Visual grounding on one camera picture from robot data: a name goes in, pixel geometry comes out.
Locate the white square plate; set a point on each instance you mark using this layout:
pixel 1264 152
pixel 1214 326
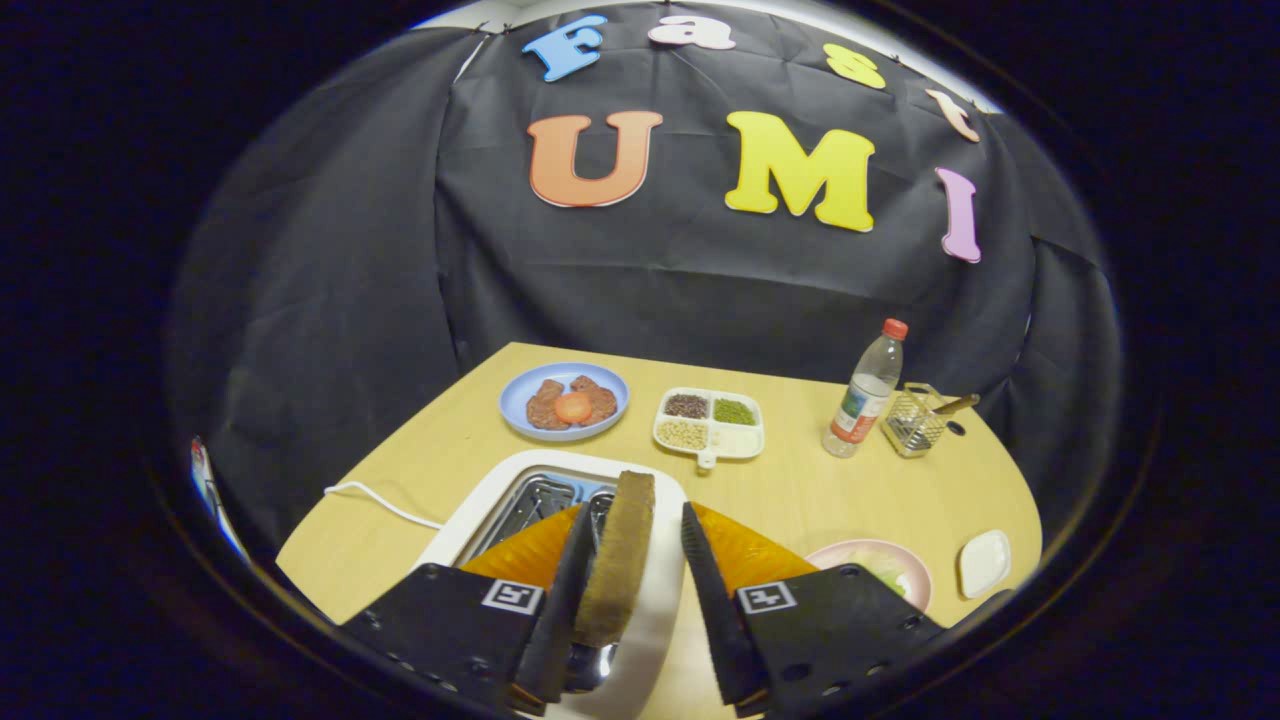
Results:
pixel 985 563

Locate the red tomato slice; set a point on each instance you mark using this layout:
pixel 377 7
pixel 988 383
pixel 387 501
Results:
pixel 573 408

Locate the pink round plate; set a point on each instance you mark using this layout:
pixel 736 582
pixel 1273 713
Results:
pixel 915 580

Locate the blue round plate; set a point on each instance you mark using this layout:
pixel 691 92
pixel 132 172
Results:
pixel 515 405

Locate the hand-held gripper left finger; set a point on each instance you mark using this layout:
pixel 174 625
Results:
pixel 550 640

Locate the clear bottle with red cap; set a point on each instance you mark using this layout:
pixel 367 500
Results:
pixel 860 400

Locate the brown meat piece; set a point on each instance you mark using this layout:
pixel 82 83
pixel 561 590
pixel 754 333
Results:
pixel 545 410
pixel 602 400

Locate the black backdrop cloth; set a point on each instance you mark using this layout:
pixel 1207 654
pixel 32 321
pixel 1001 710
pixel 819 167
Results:
pixel 350 300

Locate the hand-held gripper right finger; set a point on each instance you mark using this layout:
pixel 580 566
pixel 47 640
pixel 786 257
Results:
pixel 720 620

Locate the green lettuce leaf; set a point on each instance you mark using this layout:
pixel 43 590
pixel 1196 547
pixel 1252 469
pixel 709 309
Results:
pixel 885 570

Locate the white divided seasoning dish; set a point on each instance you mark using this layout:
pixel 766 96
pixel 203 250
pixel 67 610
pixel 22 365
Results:
pixel 740 440

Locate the wooden utensils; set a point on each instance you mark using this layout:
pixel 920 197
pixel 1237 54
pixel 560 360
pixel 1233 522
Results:
pixel 958 404

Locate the brown toast slice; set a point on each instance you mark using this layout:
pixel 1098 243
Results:
pixel 620 550

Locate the white toaster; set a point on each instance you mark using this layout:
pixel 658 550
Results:
pixel 655 600

